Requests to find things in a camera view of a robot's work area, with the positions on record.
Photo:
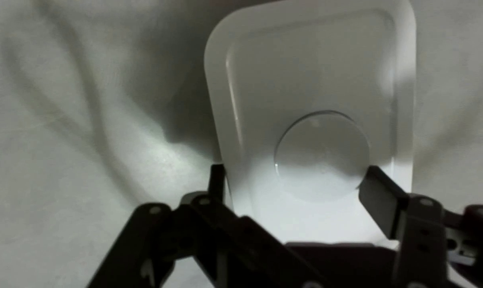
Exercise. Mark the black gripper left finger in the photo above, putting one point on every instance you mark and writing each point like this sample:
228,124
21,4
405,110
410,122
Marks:
199,246

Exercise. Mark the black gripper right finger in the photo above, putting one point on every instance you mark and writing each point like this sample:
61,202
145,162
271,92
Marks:
428,241

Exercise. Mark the white rectangular container lid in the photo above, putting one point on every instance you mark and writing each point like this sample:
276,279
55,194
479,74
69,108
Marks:
316,81

